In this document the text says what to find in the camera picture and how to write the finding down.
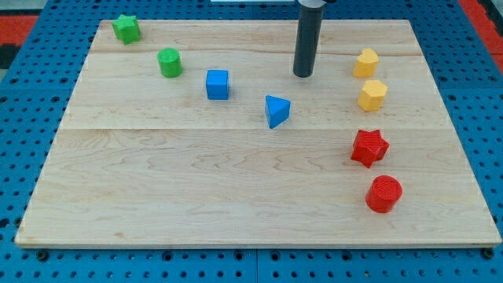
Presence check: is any blue triangular prism block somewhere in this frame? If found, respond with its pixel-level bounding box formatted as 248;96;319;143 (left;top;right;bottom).
265;95;291;129

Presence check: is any green star block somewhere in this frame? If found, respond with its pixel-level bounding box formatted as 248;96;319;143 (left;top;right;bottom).
112;14;141;45

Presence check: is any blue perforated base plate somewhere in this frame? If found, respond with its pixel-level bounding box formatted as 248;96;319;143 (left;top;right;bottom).
1;0;502;282

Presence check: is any red star block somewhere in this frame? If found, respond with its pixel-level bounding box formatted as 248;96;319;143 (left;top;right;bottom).
351;130;390;168

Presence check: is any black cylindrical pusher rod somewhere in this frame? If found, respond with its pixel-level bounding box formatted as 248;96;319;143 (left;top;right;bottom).
292;0;326;78

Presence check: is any red cylinder block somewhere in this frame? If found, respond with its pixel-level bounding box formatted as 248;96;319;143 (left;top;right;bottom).
365;175;402;213

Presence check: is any blue cube block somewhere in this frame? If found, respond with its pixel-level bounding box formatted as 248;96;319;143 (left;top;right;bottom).
205;69;229;100

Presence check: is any green cylinder block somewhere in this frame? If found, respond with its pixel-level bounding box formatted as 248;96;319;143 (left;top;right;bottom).
157;47;182;78

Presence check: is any yellow hexagon block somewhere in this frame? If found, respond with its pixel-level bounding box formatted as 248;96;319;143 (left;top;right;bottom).
357;80;388;112

